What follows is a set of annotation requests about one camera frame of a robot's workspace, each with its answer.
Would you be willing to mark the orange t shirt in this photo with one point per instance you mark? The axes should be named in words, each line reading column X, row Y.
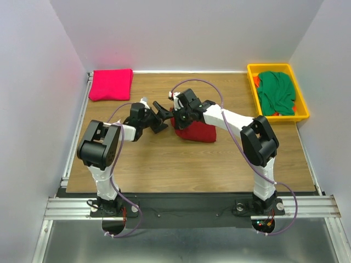
column 256, row 81

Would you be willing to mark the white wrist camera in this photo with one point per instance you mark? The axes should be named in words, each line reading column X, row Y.
column 144, row 101
column 177, row 105

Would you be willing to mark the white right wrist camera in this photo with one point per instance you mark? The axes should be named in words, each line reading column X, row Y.
column 177, row 105

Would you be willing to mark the green t shirt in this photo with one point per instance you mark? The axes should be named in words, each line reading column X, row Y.
column 276, row 94

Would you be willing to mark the folded pink t shirt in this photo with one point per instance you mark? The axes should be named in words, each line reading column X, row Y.
column 114, row 85

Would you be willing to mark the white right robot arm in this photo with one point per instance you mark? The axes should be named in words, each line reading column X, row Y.
column 254, row 138

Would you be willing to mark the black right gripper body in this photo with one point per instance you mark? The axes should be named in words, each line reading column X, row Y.
column 183, row 118

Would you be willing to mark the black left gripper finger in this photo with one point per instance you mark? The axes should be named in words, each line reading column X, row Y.
column 158, row 127
column 162, row 113

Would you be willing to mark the dark red t shirt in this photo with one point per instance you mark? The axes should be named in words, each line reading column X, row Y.
column 197, row 131

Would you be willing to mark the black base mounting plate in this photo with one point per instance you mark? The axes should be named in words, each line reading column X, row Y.
column 185, row 210

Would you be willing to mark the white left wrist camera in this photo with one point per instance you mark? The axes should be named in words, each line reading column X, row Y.
column 144, row 101

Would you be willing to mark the aluminium frame rail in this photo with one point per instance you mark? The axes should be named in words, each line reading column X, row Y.
column 308, row 207

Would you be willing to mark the yellow plastic bin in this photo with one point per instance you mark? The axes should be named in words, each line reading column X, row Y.
column 300, row 108

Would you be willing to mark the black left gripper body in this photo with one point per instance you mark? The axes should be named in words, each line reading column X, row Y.
column 150, row 119

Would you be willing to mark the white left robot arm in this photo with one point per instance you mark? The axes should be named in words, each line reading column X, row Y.
column 100, row 149

